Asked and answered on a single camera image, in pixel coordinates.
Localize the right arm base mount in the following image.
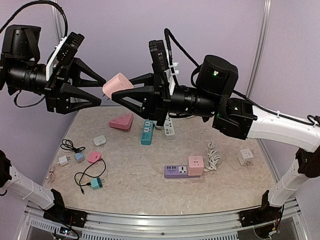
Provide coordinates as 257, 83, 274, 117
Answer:
238, 203, 282, 227

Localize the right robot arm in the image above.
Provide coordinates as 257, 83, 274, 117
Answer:
109, 29, 320, 222

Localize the right aluminium post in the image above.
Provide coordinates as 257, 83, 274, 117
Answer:
245, 0, 272, 98

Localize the white square adapter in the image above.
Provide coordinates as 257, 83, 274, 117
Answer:
93, 135, 107, 147

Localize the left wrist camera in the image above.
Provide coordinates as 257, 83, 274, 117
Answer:
45, 32, 85, 82

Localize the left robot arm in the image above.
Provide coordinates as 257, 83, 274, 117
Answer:
0, 20, 106, 223

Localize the teal charger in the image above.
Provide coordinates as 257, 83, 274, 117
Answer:
90, 177, 105, 190

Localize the purple power strip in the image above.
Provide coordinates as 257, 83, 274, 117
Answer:
164, 165, 203, 179

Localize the teal power strip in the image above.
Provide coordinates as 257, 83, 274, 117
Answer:
140, 120, 154, 146

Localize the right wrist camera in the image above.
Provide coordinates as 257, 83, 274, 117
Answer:
148, 40, 180, 96

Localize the aluminium post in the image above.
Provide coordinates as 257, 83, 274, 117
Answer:
51, 6, 65, 43
245, 0, 272, 98

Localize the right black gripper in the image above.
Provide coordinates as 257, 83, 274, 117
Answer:
110, 71, 220, 126

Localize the white power strip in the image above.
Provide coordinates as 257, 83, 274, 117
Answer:
163, 117, 176, 140

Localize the left aluminium post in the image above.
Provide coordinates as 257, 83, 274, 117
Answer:
51, 6, 65, 43

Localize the small white charger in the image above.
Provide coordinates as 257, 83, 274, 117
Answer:
57, 155, 70, 166

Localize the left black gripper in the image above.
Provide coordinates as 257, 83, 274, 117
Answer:
4, 55, 106, 114

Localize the white pink cable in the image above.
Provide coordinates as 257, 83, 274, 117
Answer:
46, 163, 60, 184

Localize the white cube socket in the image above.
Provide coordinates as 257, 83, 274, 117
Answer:
237, 148, 254, 166

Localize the purple strip white cord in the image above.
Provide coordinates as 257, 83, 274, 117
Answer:
202, 141, 223, 173

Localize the pink square adapter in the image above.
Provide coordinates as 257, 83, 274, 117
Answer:
87, 151, 102, 164

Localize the beige pink charger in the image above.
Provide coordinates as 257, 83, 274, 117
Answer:
102, 72, 134, 99

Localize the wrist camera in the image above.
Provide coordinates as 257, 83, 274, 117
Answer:
148, 40, 180, 96
45, 32, 85, 82

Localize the long black cable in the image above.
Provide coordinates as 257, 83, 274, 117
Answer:
74, 159, 108, 195

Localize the pink triangular power strip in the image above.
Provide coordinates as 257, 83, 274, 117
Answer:
108, 113, 134, 132

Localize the black usb cable coiled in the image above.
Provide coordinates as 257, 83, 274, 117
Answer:
60, 139, 86, 153

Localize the pink cube socket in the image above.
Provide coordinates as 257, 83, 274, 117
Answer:
187, 156, 204, 177

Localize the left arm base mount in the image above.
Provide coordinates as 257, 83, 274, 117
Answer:
43, 208, 88, 228

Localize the blue charger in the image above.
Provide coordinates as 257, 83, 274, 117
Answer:
74, 152, 85, 164

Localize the aluminium front rail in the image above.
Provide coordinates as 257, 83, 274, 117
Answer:
14, 198, 310, 240

